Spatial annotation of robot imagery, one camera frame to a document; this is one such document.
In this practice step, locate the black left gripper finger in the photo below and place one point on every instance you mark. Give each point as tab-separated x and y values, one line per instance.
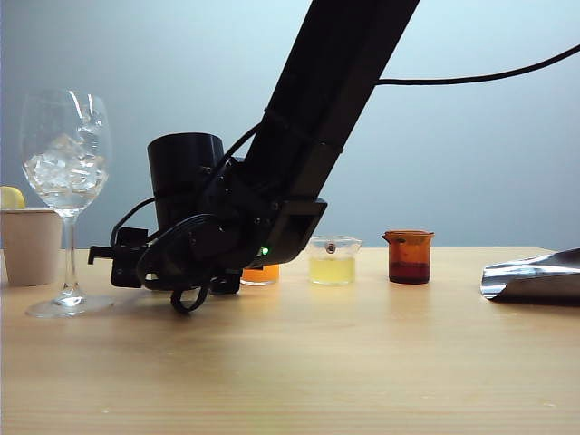
226	283
127	267

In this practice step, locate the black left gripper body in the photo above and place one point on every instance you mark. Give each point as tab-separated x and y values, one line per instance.
217	244

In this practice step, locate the clear cup with orange juice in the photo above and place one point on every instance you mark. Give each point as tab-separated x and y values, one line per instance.
263	274

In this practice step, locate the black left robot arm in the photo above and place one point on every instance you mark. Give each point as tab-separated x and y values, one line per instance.
326	90

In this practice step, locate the beige paper cup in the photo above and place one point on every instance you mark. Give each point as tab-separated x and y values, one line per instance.
31	249

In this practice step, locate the clear cup with pale juice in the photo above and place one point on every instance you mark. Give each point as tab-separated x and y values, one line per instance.
331	269

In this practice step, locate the amber glass measuring cup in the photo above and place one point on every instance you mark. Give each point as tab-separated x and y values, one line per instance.
408	258

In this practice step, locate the clear wine glass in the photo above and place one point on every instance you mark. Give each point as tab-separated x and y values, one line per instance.
63	181

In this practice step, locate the yellow lemon slice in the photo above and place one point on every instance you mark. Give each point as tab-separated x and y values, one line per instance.
11	197

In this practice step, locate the silver foil bag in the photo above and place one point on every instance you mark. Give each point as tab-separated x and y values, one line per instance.
534	281

